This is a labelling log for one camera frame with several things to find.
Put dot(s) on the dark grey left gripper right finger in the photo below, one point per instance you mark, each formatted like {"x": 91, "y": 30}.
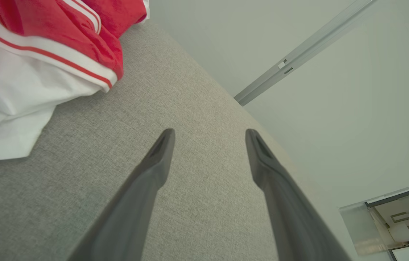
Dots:
{"x": 288, "y": 210}

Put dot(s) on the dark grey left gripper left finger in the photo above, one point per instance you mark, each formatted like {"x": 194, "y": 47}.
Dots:
{"x": 128, "y": 210}

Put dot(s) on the red shorts white striped trim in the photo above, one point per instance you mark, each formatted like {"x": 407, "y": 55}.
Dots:
{"x": 27, "y": 83}

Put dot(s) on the glass partition window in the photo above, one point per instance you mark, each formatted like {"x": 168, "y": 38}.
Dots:
{"x": 400, "y": 224}

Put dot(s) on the grey metal wall post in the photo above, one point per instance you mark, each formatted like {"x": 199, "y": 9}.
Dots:
{"x": 298, "y": 54}

